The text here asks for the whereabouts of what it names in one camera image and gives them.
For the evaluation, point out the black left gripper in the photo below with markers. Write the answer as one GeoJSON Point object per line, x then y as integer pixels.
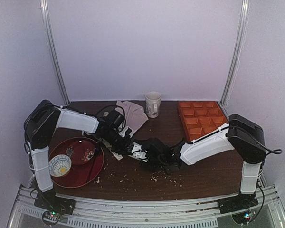
{"type": "Point", "coordinates": [123, 146]}

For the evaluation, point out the white black boxer briefs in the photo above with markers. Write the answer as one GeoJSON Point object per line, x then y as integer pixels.
{"type": "Point", "coordinates": [134, 150]}

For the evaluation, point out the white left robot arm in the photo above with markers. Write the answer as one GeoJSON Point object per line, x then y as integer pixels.
{"type": "Point", "coordinates": [41, 124]}

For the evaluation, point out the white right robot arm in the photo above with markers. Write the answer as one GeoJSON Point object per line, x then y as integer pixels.
{"type": "Point", "coordinates": [239, 134]}

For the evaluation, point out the olive green underwear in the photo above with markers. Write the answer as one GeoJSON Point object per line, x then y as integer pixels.
{"type": "Point", "coordinates": [109, 147]}

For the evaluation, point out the pink white underwear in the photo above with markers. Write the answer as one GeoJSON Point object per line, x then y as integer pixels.
{"type": "Point", "coordinates": [134, 115]}

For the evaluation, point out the red floral bowl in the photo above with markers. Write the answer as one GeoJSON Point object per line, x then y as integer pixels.
{"type": "Point", "coordinates": [80, 151]}

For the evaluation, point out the orange compartment tray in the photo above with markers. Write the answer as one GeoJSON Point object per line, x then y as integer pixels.
{"type": "Point", "coordinates": [200, 117]}

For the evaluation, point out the round red tray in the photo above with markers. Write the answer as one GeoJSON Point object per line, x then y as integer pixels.
{"type": "Point", "coordinates": [79, 175]}

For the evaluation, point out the white ceramic mug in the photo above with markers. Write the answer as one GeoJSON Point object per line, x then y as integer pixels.
{"type": "Point", "coordinates": [153, 102]}

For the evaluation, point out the blue white patterned bowl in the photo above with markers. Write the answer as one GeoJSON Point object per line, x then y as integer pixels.
{"type": "Point", "coordinates": [60, 165]}

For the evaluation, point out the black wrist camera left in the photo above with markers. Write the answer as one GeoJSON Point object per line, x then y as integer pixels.
{"type": "Point", "coordinates": [114, 119]}

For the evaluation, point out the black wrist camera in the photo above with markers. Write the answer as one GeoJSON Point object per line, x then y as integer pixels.
{"type": "Point", "coordinates": [153, 148]}
{"type": "Point", "coordinates": [114, 119]}

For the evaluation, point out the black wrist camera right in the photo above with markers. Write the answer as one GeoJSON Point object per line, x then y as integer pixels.
{"type": "Point", "coordinates": [153, 148]}

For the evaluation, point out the aluminium front rail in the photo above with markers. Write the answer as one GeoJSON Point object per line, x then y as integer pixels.
{"type": "Point", "coordinates": [197, 213]}

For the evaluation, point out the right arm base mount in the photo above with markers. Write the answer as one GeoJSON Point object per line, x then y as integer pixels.
{"type": "Point", "coordinates": [236, 203]}

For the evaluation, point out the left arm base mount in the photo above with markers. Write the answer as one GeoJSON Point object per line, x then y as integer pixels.
{"type": "Point", "coordinates": [49, 201]}

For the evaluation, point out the left aluminium frame post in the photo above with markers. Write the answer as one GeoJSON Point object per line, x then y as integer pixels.
{"type": "Point", "coordinates": [53, 53]}

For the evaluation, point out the aluminium frame post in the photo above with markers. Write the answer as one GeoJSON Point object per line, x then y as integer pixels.
{"type": "Point", "coordinates": [240, 39]}
{"type": "Point", "coordinates": [53, 53]}

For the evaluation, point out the right aluminium frame post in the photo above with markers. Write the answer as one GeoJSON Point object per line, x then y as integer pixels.
{"type": "Point", "coordinates": [240, 39]}

